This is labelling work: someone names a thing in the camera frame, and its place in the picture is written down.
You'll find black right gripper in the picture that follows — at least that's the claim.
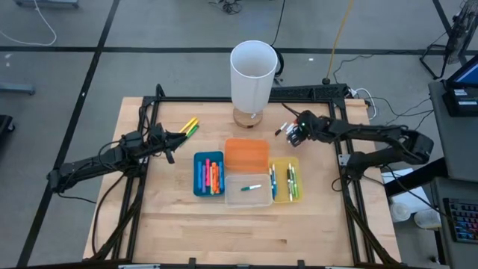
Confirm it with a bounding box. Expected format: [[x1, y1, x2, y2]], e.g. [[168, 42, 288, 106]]
[[286, 108, 323, 148]]

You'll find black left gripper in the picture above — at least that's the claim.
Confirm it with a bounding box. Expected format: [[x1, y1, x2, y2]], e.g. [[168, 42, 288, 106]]
[[147, 122, 187, 166]]

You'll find yellow slim highlighter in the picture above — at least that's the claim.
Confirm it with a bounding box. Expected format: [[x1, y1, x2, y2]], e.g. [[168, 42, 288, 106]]
[[179, 117, 198, 135]]

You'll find blue plastic bin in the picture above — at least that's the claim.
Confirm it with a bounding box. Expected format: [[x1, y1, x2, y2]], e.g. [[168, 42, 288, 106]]
[[193, 150, 226, 198]]

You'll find yellow plastic bin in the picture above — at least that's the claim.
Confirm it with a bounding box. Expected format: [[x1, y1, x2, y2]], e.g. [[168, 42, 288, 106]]
[[268, 155, 304, 205]]

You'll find orange plastic bin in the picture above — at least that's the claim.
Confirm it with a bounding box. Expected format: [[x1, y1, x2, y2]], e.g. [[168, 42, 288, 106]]
[[224, 137, 270, 173]]

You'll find clear plastic bin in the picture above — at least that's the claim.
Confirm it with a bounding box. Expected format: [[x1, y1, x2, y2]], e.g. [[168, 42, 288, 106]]
[[224, 173, 274, 208]]

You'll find black perforated plate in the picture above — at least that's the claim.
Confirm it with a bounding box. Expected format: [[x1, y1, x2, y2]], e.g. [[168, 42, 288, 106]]
[[269, 83, 348, 101]]

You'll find white shade wooden base lamp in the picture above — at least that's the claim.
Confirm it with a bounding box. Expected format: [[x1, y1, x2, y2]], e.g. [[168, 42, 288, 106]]
[[229, 40, 279, 129]]

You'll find white bowl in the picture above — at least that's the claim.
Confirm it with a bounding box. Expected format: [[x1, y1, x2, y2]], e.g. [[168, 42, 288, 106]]
[[413, 208, 442, 229], [389, 201, 412, 222]]

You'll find white paper sheet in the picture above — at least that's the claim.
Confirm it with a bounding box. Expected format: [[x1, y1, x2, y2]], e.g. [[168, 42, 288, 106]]
[[381, 167, 432, 214]]

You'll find grey metal bar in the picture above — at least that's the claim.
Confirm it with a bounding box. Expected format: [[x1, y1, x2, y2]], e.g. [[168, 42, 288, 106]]
[[0, 82, 37, 96]]

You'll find black device with labels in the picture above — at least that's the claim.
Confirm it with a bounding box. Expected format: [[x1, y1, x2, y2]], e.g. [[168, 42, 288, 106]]
[[442, 86, 478, 117]]

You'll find monitor with blue screen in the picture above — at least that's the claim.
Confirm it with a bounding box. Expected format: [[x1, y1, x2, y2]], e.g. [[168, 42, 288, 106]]
[[446, 55, 478, 89]]

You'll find black keyboard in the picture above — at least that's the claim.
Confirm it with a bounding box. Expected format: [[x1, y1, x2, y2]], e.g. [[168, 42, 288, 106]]
[[443, 197, 478, 244]]

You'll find dark grey desk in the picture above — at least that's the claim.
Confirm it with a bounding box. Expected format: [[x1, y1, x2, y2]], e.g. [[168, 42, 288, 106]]
[[432, 177, 478, 269]]

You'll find black fan on stand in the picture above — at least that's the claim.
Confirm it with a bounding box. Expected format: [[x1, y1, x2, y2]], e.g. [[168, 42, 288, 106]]
[[420, 0, 478, 80]]

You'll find black aluminium table frame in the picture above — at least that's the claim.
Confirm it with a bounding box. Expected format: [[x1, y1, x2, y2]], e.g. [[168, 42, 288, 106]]
[[89, 84, 403, 269]]

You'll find white cable loop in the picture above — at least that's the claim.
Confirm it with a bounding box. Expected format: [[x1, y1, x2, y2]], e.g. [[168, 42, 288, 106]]
[[350, 87, 378, 121]]

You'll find black floor cable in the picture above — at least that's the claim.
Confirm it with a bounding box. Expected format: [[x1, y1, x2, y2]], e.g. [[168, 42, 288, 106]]
[[367, 95, 434, 126]]

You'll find yellow hanging cable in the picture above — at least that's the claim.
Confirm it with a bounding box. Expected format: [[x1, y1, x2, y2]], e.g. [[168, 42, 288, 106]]
[[321, 0, 355, 85]]

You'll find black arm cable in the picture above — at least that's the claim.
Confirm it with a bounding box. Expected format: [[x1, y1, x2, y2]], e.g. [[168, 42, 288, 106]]
[[91, 173, 126, 259]]

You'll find black hanging cable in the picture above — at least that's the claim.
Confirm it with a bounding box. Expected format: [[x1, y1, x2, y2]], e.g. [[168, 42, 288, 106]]
[[270, 0, 287, 87]]

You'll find black cable bundle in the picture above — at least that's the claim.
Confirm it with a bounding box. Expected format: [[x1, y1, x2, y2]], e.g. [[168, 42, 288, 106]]
[[208, 0, 243, 16]]

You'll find white floor cable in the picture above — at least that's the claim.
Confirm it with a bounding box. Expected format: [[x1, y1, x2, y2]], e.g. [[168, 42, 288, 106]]
[[0, 0, 58, 48]]

